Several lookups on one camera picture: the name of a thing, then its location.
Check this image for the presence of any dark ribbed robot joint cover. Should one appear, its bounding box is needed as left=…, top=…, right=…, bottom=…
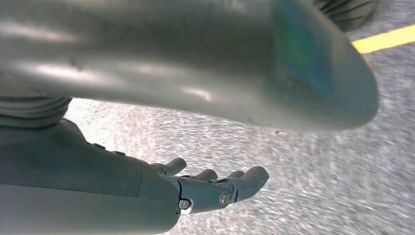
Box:
left=313, top=0, right=379, bottom=33

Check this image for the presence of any yellow floor tape square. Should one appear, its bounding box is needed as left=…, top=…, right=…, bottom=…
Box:
left=351, top=23, right=415, bottom=55

